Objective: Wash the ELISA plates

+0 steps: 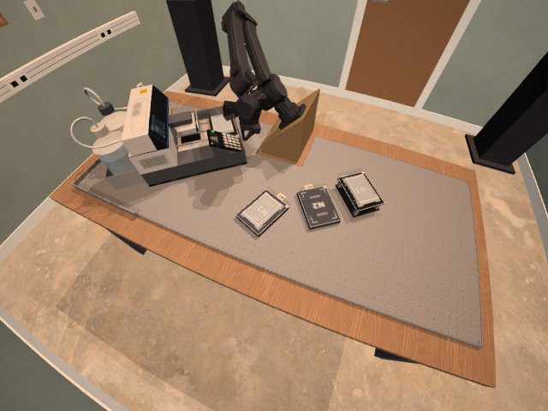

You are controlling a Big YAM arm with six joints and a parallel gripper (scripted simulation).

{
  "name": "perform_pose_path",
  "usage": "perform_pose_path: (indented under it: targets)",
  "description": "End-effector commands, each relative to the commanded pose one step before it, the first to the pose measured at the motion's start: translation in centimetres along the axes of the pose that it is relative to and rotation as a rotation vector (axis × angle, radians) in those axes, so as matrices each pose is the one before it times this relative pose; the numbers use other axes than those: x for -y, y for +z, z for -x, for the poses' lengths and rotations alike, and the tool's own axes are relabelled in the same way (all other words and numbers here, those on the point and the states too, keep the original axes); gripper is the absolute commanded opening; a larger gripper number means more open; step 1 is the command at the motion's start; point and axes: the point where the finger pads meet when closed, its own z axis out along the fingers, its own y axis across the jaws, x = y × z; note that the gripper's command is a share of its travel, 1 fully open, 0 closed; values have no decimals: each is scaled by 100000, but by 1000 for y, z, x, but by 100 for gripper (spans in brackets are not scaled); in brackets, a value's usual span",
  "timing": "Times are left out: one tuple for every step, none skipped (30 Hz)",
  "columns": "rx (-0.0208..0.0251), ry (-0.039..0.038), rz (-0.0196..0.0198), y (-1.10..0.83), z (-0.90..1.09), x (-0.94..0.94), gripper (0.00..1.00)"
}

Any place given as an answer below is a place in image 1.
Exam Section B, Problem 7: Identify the white microplate with grid of square wells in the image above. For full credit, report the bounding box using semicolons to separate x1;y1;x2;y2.
344;174;379;206
211;115;234;134
242;193;282;228

